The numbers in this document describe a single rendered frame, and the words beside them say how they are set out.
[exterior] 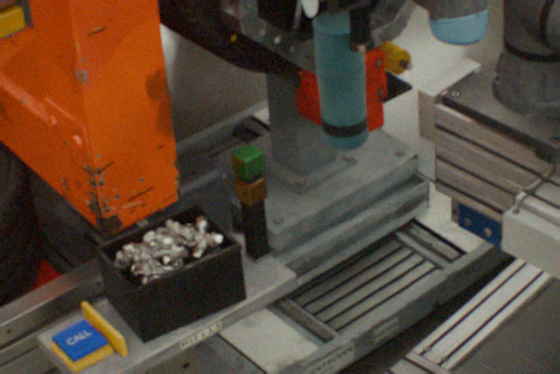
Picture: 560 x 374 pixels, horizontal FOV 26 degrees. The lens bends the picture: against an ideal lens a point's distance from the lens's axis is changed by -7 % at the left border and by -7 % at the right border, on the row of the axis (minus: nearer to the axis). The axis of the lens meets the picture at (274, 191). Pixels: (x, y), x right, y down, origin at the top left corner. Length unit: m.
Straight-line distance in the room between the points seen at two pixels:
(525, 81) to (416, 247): 1.03
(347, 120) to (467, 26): 0.86
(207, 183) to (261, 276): 0.38
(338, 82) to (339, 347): 0.56
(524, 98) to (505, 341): 0.66
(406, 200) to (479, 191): 0.81
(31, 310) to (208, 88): 1.42
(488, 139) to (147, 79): 0.56
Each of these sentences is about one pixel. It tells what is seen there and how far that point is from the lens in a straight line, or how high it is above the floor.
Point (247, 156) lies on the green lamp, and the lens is 2.03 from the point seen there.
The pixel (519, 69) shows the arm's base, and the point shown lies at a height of 0.89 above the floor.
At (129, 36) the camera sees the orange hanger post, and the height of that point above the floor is 0.87.
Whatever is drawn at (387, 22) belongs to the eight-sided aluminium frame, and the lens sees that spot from 2.48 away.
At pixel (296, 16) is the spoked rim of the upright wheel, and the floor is 0.65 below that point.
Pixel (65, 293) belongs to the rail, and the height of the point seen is 0.39.
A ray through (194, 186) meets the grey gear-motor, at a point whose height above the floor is 0.40.
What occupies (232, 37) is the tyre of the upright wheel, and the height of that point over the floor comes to 0.68.
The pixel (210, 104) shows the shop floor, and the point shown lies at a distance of 3.43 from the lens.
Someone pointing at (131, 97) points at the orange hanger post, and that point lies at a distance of 2.03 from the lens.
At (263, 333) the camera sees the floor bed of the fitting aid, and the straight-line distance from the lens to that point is 2.57.
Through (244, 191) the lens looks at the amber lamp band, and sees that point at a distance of 2.06.
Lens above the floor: 1.80
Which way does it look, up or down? 36 degrees down
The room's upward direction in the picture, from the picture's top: 5 degrees counter-clockwise
